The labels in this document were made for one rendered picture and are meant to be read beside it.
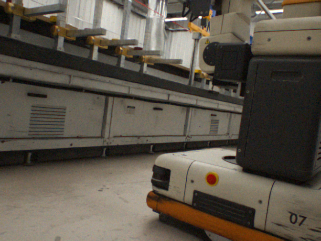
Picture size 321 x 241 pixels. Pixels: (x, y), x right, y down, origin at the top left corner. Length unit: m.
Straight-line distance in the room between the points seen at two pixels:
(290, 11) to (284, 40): 0.22
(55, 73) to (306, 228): 1.41
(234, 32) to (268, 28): 0.26
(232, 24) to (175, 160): 0.61
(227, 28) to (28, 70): 1.01
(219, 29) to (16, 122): 1.27
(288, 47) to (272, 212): 0.52
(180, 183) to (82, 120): 1.23
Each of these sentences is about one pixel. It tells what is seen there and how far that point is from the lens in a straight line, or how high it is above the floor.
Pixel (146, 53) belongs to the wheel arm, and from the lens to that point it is 1.97.
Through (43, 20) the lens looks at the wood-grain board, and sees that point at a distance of 1.89.
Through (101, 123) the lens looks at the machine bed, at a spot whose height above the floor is 0.27.
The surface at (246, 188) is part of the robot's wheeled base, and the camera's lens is 1.02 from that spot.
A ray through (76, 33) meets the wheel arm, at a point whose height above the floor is 0.80.
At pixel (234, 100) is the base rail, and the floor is 0.66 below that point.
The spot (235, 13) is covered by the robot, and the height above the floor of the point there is 0.90.
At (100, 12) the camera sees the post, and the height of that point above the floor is 1.00.
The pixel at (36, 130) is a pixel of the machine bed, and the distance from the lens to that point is 1.98.
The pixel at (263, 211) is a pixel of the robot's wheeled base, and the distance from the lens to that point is 1.01.
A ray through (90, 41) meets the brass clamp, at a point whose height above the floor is 0.81.
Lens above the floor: 0.48
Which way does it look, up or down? 3 degrees down
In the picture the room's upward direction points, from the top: 7 degrees clockwise
